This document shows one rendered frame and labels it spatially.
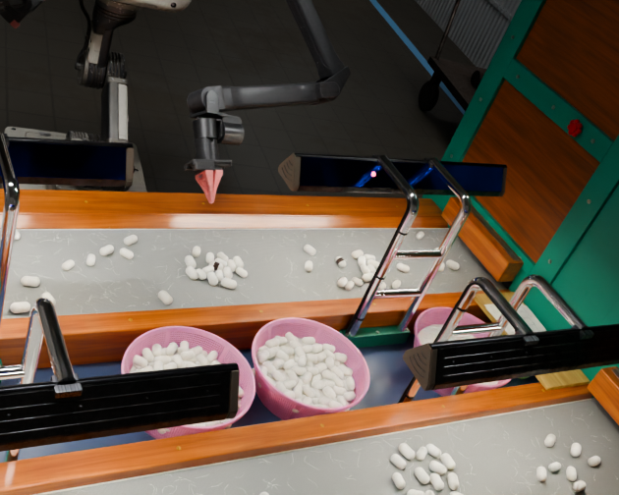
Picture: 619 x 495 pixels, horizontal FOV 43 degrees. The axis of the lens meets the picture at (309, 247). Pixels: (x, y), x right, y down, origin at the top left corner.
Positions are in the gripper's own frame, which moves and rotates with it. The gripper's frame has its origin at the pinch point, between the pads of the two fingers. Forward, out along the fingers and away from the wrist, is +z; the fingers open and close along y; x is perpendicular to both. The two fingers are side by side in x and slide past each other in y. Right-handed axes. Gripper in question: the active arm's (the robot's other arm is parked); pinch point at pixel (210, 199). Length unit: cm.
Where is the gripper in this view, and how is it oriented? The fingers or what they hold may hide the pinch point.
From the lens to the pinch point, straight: 192.1
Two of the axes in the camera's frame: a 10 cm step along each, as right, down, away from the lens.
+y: 8.6, -0.3, 5.1
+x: -5.0, 1.6, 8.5
